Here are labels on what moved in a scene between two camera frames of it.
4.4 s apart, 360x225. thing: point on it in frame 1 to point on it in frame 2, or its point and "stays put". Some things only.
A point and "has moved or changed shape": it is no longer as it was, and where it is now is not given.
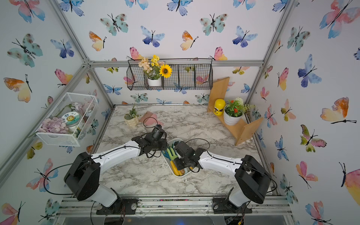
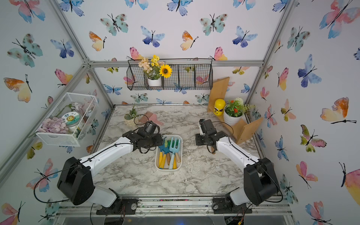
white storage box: (169, 142) has moved or changed shape
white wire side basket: (65, 124) stays put
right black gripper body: (181, 163) to (201, 139)
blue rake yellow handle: (175, 169) to (165, 150)
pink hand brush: (150, 117) stays put
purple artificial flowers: (53, 125) stays put
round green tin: (71, 118) stays put
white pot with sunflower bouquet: (156, 70) stays put
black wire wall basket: (186, 74) stays put
